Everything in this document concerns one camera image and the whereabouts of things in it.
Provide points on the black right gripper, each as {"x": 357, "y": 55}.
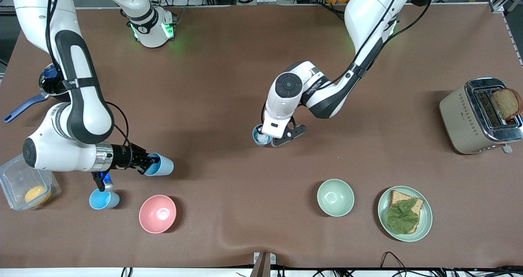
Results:
{"x": 122, "y": 156}

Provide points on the blue plastic cup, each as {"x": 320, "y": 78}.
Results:
{"x": 102, "y": 201}
{"x": 165, "y": 166}
{"x": 255, "y": 136}

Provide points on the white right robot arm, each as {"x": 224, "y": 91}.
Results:
{"x": 86, "y": 117}

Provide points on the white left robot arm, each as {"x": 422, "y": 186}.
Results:
{"x": 367, "y": 15}

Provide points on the pink bowl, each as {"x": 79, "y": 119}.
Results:
{"x": 157, "y": 213}

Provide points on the brown table cloth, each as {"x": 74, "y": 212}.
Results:
{"x": 229, "y": 64}

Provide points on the pale green bowl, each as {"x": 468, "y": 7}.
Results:
{"x": 335, "y": 197}

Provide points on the orange fruit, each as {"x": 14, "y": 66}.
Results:
{"x": 36, "y": 194}

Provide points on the metal table clamp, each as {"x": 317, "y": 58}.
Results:
{"x": 264, "y": 264}

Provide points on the clear plastic food container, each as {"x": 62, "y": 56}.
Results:
{"x": 16, "y": 179}

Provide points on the small blue object in saucepan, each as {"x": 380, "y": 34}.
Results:
{"x": 50, "y": 72}

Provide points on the brown bread slice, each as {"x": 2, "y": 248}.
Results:
{"x": 398, "y": 196}

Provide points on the green lettuce leaf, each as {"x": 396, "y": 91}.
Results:
{"x": 402, "y": 217}

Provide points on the pale green plate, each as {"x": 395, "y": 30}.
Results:
{"x": 425, "y": 224}

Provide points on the beige steel toaster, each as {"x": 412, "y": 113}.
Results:
{"x": 457, "y": 121}

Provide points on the brown toast slice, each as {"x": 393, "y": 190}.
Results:
{"x": 506, "y": 103}

